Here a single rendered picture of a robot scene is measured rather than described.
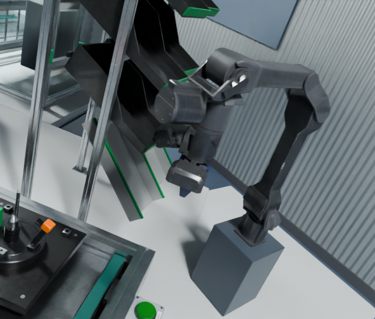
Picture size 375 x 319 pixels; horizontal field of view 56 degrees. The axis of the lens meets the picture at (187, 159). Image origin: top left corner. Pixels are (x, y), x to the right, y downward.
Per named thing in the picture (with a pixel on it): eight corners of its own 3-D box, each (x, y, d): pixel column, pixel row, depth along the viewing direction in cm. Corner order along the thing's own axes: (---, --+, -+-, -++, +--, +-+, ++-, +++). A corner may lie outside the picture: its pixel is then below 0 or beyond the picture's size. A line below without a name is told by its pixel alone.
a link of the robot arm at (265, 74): (296, 105, 78) (317, 58, 73) (325, 122, 73) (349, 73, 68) (188, 103, 62) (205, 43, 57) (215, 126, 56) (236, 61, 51)
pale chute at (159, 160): (166, 178, 118) (177, 175, 115) (147, 194, 106) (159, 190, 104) (130, 100, 113) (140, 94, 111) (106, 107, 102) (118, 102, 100)
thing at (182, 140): (201, 121, 64) (167, 107, 65) (192, 133, 58) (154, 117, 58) (190, 149, 67) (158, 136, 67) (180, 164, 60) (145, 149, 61)
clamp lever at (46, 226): (40, 243, 76) (56, 223, 73) (34, 249, 74) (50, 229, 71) (26, 233, 76) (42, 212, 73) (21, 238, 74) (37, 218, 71)
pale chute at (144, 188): (152, 200, 104) (165, 197, 102) (129, 222, 93) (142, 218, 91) (111, 112, 100) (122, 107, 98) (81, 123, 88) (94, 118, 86)
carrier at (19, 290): (85, 239, 88) (95, 199, 82) (24, 316, 66) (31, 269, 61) (-2, 202, 89) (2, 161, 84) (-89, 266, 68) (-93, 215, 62)
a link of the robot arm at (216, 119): (232, 83, 63) (191, 76, 57) (253, 96, 59) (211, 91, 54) (219, 118, 66) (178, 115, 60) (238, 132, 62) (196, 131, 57)
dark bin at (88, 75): (165, 140, 95) (183, 122, 92) (141, 155, 84) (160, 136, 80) (96, 62, 96) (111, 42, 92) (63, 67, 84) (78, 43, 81)
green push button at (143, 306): (156, 311, 76) (158, 305, 75) (150, 326, 72) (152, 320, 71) (139, 304, 76) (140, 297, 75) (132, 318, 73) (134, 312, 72)
